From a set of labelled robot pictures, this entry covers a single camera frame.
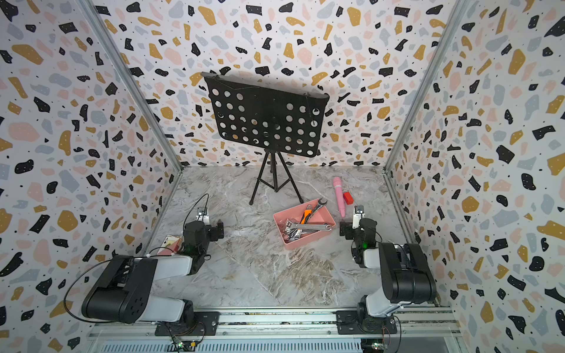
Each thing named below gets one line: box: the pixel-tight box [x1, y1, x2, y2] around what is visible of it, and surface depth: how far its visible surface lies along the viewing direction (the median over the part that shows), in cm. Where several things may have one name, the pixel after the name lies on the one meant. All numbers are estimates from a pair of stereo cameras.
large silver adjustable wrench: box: [285, 221, 332, 232], surface depth 95 cm
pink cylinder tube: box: [332, 176, 346, 219], surface depth 112 cm
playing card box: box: [156, 234, 184, 256], surface depth 93 cm
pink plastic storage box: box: [272, 198, 337, 251], surface depth 99 cm
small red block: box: [342, 191, 354, 206], surface depth 109 cm
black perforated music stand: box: [200, 71, 331, 206], surface depth 78 cm
